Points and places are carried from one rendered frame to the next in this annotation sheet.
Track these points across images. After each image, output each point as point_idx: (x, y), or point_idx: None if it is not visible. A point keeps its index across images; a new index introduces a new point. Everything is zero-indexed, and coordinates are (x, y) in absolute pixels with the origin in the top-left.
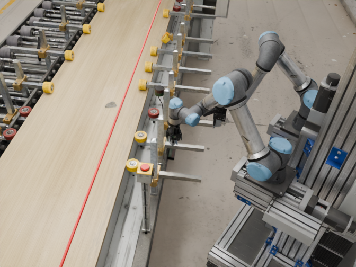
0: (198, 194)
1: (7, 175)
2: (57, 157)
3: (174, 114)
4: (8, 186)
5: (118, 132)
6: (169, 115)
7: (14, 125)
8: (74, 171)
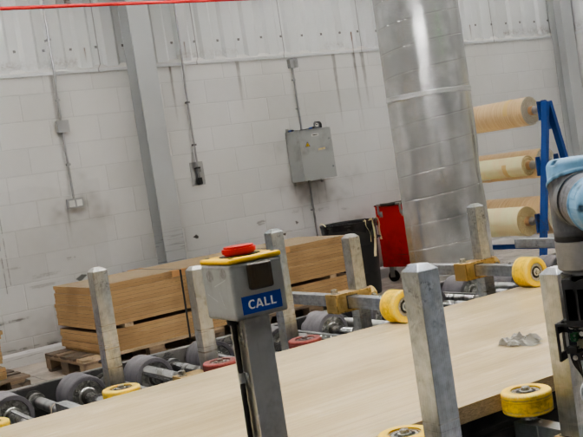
0: None
1: (104, 410)
2: (240, 401)
3: (555, 209)
4: (75, 424)
5: (463, 382)
6: (553, 226)
7: None
8: (233, 425)
